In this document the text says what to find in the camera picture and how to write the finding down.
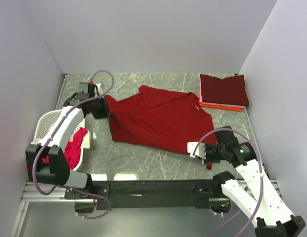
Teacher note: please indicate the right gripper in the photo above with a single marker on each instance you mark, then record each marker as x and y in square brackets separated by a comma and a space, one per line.
[208, 159]

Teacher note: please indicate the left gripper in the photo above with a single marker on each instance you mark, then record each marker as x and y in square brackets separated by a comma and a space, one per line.
[105, 112]

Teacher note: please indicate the red t-shirt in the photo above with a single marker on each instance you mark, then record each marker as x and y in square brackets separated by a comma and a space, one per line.
[158, 118]

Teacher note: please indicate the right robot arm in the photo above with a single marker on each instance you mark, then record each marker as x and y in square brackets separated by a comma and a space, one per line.
[264, 208]

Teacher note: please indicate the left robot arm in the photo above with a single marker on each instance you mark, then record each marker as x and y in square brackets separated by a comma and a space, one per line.
[46, 161]

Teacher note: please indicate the beige t-shirt in basket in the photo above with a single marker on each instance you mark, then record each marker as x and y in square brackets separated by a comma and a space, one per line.
[85, 144]

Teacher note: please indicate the pink t-shirt in basket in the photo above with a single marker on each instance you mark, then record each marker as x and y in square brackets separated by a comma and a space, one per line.
[73, 150]

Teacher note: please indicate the black base beam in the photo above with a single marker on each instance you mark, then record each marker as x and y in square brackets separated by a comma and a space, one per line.
[160, 193]

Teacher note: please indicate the white laundry basket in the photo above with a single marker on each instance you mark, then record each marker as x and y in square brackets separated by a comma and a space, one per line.
[48, 123]

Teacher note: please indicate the folded maroon t-shirt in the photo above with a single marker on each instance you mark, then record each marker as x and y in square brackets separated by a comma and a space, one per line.
[226, 91]

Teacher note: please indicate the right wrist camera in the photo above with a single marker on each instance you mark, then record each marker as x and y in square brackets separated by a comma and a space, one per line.
[196, 150]

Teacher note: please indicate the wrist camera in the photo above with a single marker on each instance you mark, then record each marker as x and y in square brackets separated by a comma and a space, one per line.
[196, 150]
[99, 87]

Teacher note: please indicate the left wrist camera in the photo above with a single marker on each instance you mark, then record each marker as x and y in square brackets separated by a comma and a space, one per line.
[99, 87]

